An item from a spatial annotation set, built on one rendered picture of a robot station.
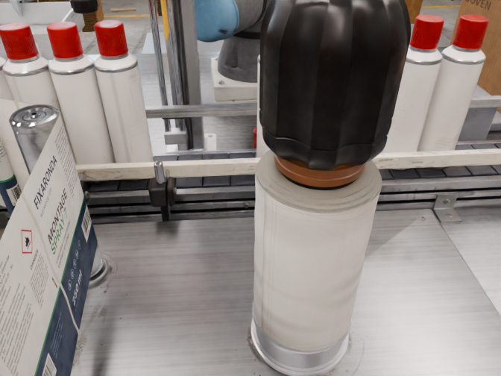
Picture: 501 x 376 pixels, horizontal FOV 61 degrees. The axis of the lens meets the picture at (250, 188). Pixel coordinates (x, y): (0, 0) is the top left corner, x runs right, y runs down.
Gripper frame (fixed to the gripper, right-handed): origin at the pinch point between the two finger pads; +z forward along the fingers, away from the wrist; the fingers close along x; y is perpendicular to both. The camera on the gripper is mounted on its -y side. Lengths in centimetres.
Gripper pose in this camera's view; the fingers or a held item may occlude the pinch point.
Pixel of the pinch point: (17, 10)
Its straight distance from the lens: 112.1
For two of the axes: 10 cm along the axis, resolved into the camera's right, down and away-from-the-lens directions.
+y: 9.9, -1.1, 1.4
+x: -1.6, -3.1, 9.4
